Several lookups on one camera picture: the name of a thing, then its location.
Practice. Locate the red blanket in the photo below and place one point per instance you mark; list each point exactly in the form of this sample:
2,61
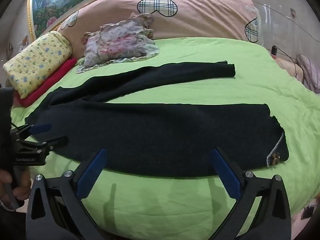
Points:
55,77

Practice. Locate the green bed sheet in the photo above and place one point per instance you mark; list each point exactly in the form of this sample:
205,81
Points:
175,205

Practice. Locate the black pants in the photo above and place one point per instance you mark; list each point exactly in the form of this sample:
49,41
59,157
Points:
150,135

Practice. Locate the yellow floral pillow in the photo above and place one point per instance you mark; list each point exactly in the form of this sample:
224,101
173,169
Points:
37,60

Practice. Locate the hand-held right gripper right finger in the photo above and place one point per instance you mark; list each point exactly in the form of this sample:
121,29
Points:
226,175

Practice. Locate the floral pink pillow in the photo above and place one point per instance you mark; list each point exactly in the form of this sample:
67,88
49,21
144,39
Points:
112,45

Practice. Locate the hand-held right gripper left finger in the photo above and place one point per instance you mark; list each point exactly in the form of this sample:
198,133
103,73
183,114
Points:
91,175

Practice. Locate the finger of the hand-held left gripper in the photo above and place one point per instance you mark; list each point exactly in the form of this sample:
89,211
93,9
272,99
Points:
41,128
58,141

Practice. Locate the gold-framed landscape wall painting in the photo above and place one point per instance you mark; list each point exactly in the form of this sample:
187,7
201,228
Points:
55,2

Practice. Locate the pink pillow with hearts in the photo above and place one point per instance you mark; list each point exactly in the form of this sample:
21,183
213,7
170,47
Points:
200,17

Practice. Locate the person's left hand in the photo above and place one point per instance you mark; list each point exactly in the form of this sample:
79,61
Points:
23,190

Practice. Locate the pink patterned bedding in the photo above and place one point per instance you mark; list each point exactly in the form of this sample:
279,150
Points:
310,72

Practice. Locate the black charger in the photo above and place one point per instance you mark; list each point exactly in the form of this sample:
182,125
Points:
274,50

